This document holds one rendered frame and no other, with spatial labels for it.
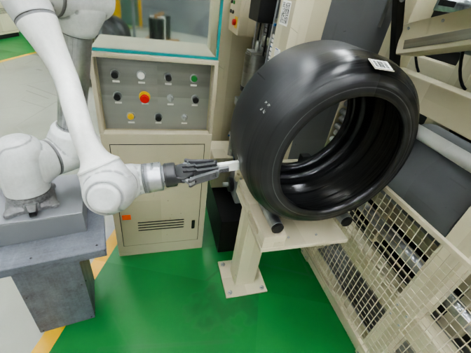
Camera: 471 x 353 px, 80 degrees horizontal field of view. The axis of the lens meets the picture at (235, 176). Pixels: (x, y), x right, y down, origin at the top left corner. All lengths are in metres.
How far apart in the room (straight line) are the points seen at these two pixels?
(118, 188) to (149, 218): 1.15
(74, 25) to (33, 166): 0.52
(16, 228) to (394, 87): 1.33
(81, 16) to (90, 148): 0.46
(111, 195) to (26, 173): 0.63
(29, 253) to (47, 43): 0.77
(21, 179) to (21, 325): 0.93
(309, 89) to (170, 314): 1.44
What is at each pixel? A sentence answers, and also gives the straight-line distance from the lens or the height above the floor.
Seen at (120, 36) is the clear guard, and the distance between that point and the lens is 1.37.
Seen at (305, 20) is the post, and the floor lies 1.50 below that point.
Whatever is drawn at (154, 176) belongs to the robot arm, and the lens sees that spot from 0.84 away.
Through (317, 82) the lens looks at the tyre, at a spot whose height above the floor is 1.40.
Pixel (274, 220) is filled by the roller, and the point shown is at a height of 0.92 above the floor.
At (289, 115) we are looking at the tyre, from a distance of 0.73.
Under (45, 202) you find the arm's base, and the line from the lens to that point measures 1.33.
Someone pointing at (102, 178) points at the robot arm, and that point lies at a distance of 0.67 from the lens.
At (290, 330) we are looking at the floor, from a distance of 1.84.
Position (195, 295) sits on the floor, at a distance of 1.85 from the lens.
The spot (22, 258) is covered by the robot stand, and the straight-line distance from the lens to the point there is 1.32.
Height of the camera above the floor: 1.57
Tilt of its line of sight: 34 degrees down
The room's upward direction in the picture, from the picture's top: 9 degrees clockwise
